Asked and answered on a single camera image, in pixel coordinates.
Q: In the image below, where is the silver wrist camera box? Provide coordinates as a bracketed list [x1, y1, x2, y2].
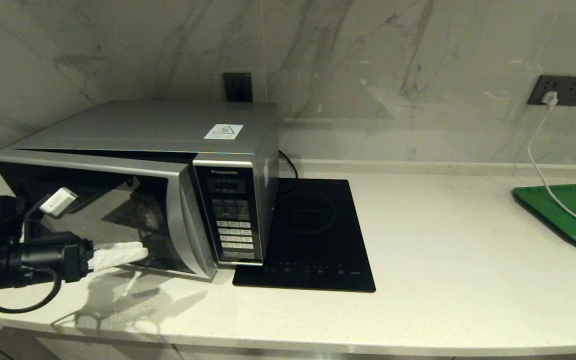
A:
[39, 187, 79, 219]

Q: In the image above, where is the black wide wall socket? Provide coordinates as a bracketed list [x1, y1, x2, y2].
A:
[526, 75, 576, 107]

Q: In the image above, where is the black power cord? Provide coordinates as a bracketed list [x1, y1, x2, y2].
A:
[278, 149, 300, 196]

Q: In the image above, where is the silver microwave oven body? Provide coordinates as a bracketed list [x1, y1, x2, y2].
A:
[8, 100, 281, 267]

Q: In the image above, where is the white warning sticker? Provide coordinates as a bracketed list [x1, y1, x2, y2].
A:
[203, 124, 245, 141]

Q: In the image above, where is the white charger cable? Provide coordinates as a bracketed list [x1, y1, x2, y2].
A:
[526, 102, 576, 228]

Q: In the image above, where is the black braided cable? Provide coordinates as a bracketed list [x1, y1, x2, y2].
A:
[0, 266, 64, 315]

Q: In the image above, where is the black induction cooktop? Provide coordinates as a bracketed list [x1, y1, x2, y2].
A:
[232, 177, 377, 293]

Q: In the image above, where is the black single wall socket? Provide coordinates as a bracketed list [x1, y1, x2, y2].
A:
[223, 73, 254, 103]

